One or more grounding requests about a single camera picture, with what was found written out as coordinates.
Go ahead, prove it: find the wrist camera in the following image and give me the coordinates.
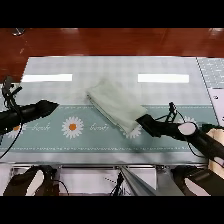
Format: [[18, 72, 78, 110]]
[[1, 75, 24, 108], [165, 101, 178, 123]]

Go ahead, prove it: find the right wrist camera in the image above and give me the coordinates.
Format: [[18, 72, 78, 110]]
[[165, 101, 178, 123]]

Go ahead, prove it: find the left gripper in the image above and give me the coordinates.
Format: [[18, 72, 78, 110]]
[[32, 99, 60, 119]]

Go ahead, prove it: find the pale green shirt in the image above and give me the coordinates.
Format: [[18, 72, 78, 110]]
[[85, 79, 150, 135]]

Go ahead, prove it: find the silver frame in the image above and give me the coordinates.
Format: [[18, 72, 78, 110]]
[[0, 161, 224, 197]]

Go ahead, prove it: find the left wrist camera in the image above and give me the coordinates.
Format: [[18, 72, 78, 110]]
[[1, 75, 24, 108]]

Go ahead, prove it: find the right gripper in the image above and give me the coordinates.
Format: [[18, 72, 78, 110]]
[[136, 113, 163, 138]]

